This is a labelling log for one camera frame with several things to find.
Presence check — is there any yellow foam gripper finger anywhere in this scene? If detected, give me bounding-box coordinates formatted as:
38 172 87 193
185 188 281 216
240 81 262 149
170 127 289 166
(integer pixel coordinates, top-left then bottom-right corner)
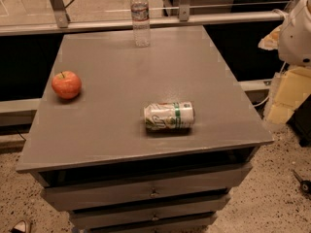
265 66 311 124
258 26 281 50

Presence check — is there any green white 7up can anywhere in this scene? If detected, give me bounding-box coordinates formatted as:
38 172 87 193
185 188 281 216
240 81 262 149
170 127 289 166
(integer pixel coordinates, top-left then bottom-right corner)
144 102 194 131

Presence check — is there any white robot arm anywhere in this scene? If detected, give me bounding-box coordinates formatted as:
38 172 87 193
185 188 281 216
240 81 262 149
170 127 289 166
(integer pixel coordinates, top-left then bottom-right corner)
258 0 311 124

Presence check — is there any clear plastic water bottle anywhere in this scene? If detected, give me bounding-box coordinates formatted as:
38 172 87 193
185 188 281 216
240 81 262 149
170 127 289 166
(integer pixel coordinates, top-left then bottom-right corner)
130 0 151 47

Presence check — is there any top grey drawer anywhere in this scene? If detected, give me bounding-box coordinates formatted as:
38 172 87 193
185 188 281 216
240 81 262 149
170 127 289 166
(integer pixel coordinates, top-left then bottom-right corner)
42 163 252 211

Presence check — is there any grey drawer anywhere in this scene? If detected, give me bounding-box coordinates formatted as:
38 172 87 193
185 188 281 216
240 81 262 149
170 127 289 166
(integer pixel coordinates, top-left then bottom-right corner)
69 192 231 230
86 213 218 233
42 163 252 211

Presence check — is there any red apple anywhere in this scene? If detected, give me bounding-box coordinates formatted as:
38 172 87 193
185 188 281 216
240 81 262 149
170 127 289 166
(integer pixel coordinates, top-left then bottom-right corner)
52 71 82 99

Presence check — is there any grey drawer cabinet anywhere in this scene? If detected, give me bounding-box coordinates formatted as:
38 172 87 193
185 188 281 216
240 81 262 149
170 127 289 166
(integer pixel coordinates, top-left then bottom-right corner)
16 25 275 233

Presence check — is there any bottom grey drawer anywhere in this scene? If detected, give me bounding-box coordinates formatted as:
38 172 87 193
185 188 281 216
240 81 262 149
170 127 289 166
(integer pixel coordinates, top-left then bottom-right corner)
86 213 218 233

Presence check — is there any middle grey drawer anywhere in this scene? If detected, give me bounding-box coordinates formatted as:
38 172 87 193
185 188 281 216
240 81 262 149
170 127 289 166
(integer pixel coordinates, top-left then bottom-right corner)
69 192 231 230

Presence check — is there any shoe tip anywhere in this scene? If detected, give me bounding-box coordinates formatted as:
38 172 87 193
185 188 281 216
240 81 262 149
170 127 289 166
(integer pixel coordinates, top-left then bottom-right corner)
9 220 31 233

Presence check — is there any white cable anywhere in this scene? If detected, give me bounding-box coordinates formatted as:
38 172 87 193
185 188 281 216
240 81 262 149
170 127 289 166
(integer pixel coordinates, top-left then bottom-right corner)
252 61 288 109

